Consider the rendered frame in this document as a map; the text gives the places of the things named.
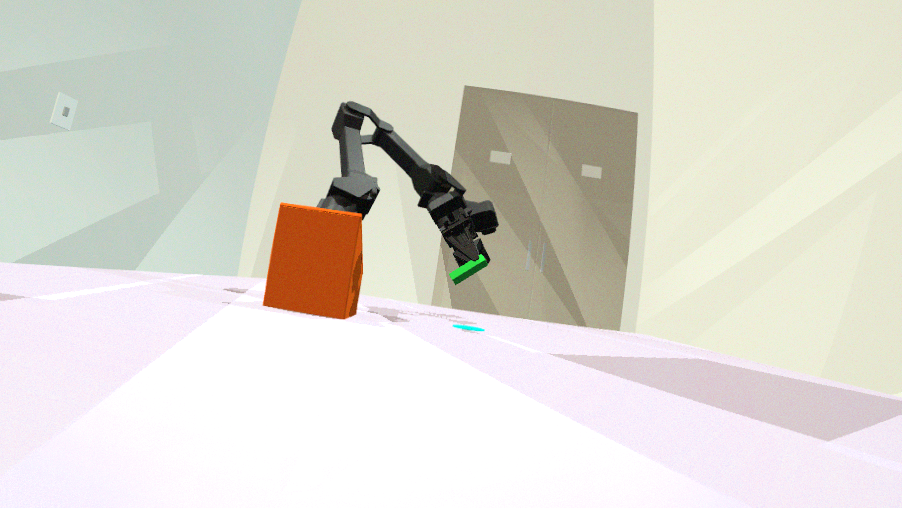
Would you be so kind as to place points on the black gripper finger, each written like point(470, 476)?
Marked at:
point(459, 236)
point(461, 258)

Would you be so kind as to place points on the green rectangular post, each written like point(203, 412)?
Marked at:
point(468, 270)

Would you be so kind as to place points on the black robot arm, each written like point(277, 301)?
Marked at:
point(356, 191)

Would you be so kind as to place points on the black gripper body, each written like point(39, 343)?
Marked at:
point(444, 212)

